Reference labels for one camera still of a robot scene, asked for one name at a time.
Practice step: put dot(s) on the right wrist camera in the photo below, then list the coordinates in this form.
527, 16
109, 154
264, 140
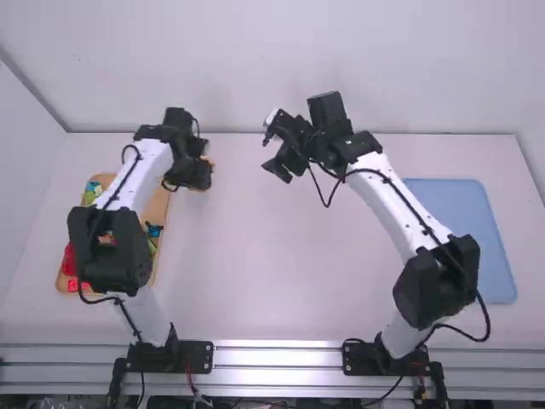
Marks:
272, 121

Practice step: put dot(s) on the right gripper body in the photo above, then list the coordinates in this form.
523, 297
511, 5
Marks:
296, 145

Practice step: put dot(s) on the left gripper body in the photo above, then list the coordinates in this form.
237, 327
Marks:
193, 174

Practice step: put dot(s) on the red toy car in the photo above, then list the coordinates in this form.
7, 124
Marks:
69, 260

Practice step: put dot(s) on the green toy brick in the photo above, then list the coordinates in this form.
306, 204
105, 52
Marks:
91, 195

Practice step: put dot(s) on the blue mat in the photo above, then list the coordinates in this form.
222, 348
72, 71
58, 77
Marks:
468, 213

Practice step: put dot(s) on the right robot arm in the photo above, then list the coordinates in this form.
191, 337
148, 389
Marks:
383, 187

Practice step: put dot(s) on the red toy brick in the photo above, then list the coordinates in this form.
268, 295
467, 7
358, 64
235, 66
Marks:
76, 285

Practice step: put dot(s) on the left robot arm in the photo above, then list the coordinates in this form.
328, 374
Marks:
145, 166

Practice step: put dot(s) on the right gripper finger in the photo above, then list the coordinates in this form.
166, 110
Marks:
277, 169

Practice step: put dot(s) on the silver rails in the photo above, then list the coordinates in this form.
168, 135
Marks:
277, 362

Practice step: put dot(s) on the pile of toy bricks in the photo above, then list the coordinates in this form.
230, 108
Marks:
152, 243

